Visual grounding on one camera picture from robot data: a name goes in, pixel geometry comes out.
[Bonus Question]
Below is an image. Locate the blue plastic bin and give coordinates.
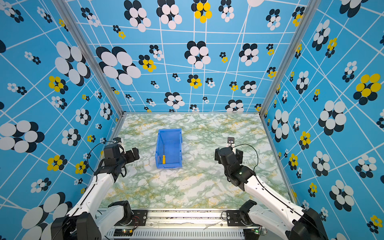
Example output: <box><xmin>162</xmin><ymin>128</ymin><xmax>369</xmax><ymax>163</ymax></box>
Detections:
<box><xmin>155</xmin><ymin>129</ymin><xmax>183</xmax><ymax>169</ymax></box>

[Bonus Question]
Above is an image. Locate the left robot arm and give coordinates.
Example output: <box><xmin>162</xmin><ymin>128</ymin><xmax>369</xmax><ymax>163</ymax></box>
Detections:
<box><xmin>51</xmin><ymin>143</ymin><xmax>140</xmax><ymax>240</ymax></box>

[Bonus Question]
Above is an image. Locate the aluminium corner post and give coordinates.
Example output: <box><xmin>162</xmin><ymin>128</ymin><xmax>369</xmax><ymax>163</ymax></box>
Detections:
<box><xmin>260</xmin><ymin>0</ymin><xmax>321</xmax><ymax>117</ymax></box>
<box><xmin>52</xmin><ymin>1</ymin><xmax>124</xmax><ymax>118</ymax></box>

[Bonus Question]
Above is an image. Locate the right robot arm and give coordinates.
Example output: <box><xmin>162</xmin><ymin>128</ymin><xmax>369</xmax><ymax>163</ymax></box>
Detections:
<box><xmin>215</xmin><ymin>147</ymin><xmax>328</xmax><ymax>240</ymax></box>

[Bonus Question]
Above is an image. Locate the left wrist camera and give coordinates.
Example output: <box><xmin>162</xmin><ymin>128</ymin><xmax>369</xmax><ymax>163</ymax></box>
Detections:
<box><xmin>113</xmin><ymin>137</ymin><xmax>122</xmax><ymax>144</ymax></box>

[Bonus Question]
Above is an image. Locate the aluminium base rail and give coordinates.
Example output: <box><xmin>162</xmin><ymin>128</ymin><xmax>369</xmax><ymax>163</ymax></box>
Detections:
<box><xmin>98</xmin><ymin>207</ymin><xmax>289</xmax><ymax>240</ymax></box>

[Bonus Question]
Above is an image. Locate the left aluminium corner post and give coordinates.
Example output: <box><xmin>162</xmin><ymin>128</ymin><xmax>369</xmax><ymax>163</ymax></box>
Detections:
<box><xmin>52</xmin><ymin>1</ymin><xmax>124</xmax><ymax>118</ymax></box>

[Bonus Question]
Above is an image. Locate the right aluminium corner post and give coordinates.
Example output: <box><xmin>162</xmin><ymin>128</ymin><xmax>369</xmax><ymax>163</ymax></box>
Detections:
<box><xmin>260</xmin><ymin>0</ymin><xmax>321</xmax><ymax>117</ymax></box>

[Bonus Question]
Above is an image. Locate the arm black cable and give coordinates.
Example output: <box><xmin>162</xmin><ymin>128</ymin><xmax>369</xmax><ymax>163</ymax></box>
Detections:
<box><xmin>86</xmin><ymin>140</ymin><xmax>116</xmax><ymax>175</ymax></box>
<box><xmin>233</xmin><ymin>143</ymin><xmax>259</xmax><ymax>172</ymax></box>

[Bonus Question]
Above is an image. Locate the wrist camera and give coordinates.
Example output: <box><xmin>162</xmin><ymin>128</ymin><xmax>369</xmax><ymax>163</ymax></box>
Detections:
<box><xmin>113</xmin><ymin>137</ymin><xmax>122</xmax><ymax>144</ymax></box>
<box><xmin>227</xmin><ymin>137</ymin><xmax>235</xmax><ymax>148</ymax></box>

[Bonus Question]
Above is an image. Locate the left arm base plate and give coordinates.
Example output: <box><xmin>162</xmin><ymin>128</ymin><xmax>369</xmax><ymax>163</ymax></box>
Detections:
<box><xmin>117</xmin><ymin>210</ymin><xmax>148</xmax><ymax>227</ymax></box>

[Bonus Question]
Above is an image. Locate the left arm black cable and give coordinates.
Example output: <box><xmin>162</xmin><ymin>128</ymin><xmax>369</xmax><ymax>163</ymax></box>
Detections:
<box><xmin>86</xmin><ymin>140</ymin><xmax>116</xmax><ymax>175</ymax></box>

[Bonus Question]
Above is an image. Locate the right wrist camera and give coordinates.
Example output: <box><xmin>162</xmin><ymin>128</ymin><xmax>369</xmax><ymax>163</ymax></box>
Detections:
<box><xmin>227</xmin><ymin>137</ymin><xmax>235</xmax><ymax>148</ymax></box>

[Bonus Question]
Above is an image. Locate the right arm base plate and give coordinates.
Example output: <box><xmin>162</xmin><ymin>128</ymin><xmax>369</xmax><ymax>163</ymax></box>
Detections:
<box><xmin>226</xmin><ymin>210</ymin><xmax>258</xmax><ymax>227</ymax></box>

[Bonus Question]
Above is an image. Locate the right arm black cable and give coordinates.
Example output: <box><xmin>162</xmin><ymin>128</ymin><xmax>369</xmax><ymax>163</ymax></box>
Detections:
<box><xmin>233</xmin><ymin>143</ymin><xmax>259</xmax><ymax>172</ymax></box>

